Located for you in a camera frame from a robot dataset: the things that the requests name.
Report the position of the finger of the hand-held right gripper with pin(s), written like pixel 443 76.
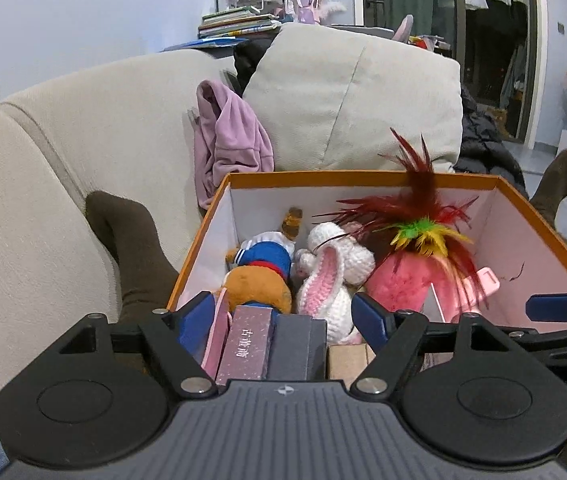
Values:
pixel 553 306

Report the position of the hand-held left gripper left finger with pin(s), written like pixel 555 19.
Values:
pixel 196 320

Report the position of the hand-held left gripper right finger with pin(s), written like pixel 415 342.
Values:
pixel 368 317

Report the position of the pink case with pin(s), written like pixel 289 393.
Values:
pixel 216 340

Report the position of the brown cardboard box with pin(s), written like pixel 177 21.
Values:
pixel 348 362

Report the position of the pink plush feather toy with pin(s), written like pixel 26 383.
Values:
pixel 403 280

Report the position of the mauve picture box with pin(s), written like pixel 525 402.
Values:
pixel 246 345

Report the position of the white pink crochet bunny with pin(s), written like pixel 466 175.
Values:
pixel 343 260

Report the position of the bear plush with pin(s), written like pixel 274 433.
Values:
pixel 258 285

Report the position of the dark grey gift box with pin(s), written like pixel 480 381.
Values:
pixel 296 345

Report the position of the orange cardboard storage box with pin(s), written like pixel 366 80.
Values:
pixel 513 240

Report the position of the right leg brown sock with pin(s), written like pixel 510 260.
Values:
pixel 558 180

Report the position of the black down jacket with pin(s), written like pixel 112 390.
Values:
pixel 488 155

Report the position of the pink purple garment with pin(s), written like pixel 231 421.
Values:
pixel 233 135

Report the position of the beige fabric sofa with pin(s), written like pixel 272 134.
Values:
pixel 38 185

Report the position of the beige sofa cushion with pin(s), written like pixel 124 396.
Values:
pixel 353 100

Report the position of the glass sliding door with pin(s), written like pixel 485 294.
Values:
pixel 488 50

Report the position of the blue folder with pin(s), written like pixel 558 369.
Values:
pixel 208 43

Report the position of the pink plush rabbit ears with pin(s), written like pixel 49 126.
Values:
pixel 403 27

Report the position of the stack of books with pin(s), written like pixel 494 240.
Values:
pixel 233 22

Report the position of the pink pen holder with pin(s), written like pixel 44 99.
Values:
pixel 313 10

